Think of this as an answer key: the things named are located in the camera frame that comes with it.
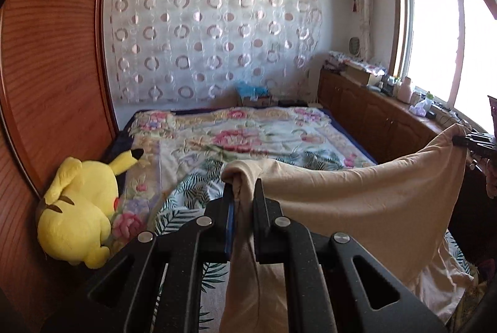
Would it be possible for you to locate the pink thermos jug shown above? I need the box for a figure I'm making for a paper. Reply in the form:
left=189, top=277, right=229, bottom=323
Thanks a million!
left=397, top=76, right=413, bottom=103

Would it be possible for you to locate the cardboard box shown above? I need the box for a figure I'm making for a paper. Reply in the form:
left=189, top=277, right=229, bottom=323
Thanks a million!
left=344, top=63, right=381, bottom=86

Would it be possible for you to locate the person's right hand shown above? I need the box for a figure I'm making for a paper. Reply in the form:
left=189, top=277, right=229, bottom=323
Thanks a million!
left=485, top=158, right=497, bottom=198

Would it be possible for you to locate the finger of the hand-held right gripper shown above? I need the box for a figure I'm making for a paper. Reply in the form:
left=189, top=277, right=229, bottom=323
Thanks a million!
left=452, top=134, right=490, bottom=151

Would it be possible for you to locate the sheer circle-patterned curtain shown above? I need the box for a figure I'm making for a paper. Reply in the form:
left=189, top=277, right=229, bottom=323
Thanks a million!
left=105, top=0, right=325, bottom=105

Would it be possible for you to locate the long wooden cabinet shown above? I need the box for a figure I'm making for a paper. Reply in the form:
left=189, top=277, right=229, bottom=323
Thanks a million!
left=318, top=67, right=470, bottom=167

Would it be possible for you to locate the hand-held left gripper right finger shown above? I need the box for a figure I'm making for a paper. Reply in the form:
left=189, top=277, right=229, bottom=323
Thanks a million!
left=252, top=178, right=447, bottom=333

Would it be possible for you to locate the yellow plush toy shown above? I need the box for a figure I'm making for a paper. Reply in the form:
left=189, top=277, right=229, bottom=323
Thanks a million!
left=37, top=148, right=144, bottom=269

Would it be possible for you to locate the blue box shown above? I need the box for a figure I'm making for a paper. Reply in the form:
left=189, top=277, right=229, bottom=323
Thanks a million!
left=237, top=83, right=272, bottom=107

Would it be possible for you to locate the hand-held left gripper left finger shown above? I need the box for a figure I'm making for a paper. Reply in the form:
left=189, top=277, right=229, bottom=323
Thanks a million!
left=43, top=182, right=237, bottom=333

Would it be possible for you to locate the beige printed t-shirt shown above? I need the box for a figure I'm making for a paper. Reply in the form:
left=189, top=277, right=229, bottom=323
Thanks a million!
left=221, top=124, right=476, bottom=333

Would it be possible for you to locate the floral blanket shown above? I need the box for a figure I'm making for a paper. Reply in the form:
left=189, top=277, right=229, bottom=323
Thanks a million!
left=105, top=106, right=482, bottom=333

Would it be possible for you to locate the window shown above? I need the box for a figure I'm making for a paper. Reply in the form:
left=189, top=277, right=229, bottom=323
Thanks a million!
left=392, top=0, right=497, bottom=124

